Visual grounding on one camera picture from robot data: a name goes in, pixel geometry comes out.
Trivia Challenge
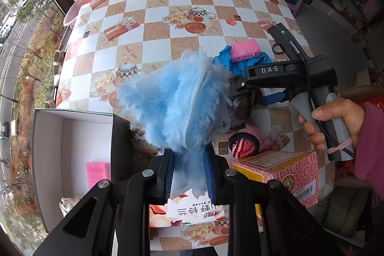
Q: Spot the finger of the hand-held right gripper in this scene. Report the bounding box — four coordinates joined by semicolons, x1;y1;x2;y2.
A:
260;92;288;107
229;76;251;96

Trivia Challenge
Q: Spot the pink knit slipper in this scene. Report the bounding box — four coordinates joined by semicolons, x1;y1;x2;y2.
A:
228;123;275;159

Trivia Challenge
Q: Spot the white frilly cloth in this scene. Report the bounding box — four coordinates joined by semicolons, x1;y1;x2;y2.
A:
58;195;83;217

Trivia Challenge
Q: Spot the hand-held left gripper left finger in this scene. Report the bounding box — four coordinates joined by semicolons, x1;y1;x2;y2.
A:
33;149;176;256

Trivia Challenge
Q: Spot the pink sponge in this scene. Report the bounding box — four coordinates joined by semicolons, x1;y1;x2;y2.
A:
230;39;262;63
85;162;111;191

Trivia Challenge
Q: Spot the floral printed tissue pack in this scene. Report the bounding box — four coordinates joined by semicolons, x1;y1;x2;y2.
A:
149;194;231;228

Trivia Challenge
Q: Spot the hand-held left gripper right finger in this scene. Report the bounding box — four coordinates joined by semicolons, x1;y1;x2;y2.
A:
204;148;345;256

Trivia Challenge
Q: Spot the person's right hand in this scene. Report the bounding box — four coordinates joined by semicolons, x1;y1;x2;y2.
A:
298;99;366;155

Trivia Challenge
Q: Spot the white cardboard box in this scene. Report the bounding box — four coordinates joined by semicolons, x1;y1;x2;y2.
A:
31;108;132;234

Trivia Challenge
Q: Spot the checkered printed tablecloth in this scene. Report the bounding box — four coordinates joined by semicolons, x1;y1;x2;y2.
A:
54;0;326;252

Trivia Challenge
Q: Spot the teal blue cloth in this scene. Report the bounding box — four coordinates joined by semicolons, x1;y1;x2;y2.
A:
212;45;272;77

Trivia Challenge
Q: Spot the beige leather seat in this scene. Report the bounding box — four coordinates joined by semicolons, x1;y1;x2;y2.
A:
322;175;377;240

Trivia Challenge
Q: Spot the light blue fluffy cloth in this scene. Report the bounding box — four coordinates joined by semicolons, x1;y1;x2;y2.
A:
115;50;237;198

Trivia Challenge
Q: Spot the pink red patterned carton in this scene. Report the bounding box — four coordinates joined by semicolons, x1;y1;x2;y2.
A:
231;150;319;208

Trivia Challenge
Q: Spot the pink elastic band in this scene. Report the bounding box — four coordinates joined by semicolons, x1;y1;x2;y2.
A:
325;137;352;155

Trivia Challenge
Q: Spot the dark brown furry item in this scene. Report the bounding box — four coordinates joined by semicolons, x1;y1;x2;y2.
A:
229;86;261;125

